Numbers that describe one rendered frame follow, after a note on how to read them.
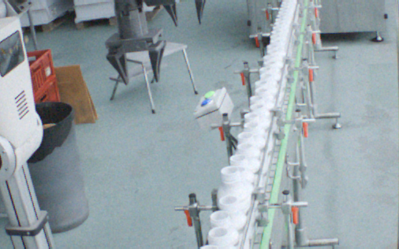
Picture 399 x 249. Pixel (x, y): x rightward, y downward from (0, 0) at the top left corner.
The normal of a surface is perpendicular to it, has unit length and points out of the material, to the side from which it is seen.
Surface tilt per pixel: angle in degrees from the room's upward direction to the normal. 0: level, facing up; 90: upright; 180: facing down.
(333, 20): 90
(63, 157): 94
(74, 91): 101
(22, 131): 90
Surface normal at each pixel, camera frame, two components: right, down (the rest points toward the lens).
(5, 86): 0.97, -0.05
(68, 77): -0.12, 0.61
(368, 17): -0.20, 0.36
